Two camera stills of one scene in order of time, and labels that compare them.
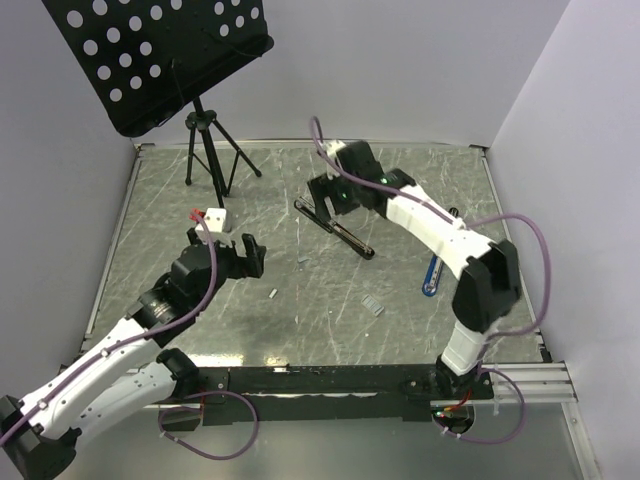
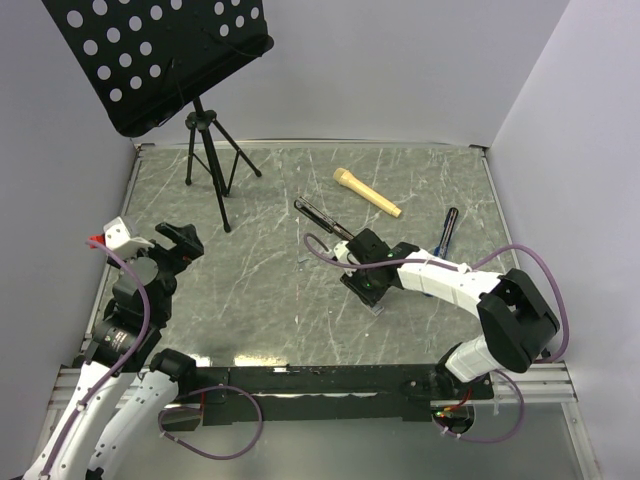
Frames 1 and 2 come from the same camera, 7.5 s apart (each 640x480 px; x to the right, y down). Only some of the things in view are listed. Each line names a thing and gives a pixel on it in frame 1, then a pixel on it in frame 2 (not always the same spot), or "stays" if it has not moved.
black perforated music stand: [148, 59] stays
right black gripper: [322, 188] → [369, 297]
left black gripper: [249, 265] → [184, 236]
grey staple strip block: [371, 304] stays
